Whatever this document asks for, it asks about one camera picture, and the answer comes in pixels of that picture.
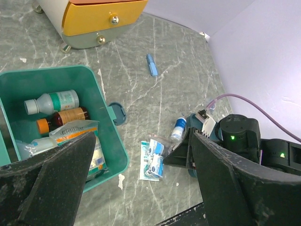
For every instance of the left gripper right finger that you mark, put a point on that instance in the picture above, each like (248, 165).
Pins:
(239, 192)

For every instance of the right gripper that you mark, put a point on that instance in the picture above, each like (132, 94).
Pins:
(178, 154)

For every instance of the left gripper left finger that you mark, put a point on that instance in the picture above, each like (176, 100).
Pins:
(46, 189)

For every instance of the elastic bandage roll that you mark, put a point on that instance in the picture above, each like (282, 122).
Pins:
(179, 128)

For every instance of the small blue white packets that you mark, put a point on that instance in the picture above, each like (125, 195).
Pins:
(156, 150)

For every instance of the blue divided tray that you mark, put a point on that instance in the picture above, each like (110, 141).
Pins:
(192, 124)

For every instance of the white blue gauze packet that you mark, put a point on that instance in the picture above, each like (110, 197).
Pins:
(27, 150)

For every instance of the cotton swab packet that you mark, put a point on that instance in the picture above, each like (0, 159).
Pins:
(94, 146)

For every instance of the brown bottle orange cap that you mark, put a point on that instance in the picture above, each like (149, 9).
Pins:
(58, 119)

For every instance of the white plastic bottle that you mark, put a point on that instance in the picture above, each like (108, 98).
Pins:
(52, 102)

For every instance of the teal medicine box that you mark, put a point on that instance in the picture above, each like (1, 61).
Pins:
(19, 86)

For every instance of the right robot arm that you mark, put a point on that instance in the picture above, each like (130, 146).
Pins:
(240, 135)

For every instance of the flat blue white sachet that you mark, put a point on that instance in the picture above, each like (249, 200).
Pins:
(143, 164)

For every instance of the small clear measuring cup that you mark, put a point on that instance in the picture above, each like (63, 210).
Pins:
(211, 107)

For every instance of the blue plastic vial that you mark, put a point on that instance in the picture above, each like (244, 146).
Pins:
(151, 65)

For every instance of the round mini drawer cabinet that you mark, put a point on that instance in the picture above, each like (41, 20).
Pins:
(89, 23)

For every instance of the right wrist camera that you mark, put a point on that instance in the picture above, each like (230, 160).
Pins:
(208, 123)

